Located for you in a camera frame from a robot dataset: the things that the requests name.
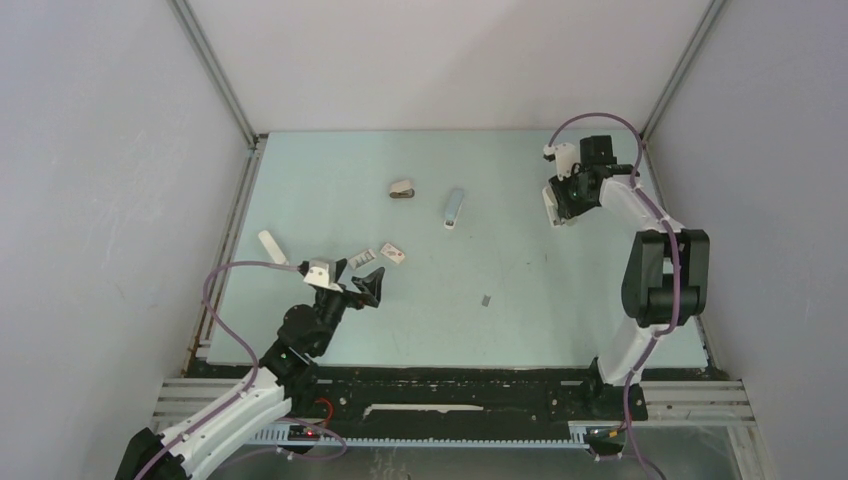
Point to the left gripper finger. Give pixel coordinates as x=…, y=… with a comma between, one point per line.
x=342, y=270
x=369, y=288

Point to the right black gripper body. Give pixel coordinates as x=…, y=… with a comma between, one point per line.
x=571, y=195

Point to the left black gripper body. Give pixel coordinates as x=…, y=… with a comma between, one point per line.
x=332, y=305

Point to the staple box tray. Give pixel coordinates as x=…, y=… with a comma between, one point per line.
x=362, y=259

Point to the white staple box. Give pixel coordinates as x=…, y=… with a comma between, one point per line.
x=392, y=253

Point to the beige brown mini stapler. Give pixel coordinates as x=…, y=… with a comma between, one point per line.
x=403, y=189

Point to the light blue stapler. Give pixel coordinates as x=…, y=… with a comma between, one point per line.
x=453, y=208

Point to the grey white stapler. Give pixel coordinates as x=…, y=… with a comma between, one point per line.
x=559, y=214

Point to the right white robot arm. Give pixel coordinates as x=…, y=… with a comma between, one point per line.
x=666, y=277

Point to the white stapler at left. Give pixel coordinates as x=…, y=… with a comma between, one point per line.
x=272, y=248

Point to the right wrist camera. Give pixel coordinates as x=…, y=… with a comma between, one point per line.
x=565, y=156

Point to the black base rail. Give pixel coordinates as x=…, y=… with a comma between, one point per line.
x=458, y=404

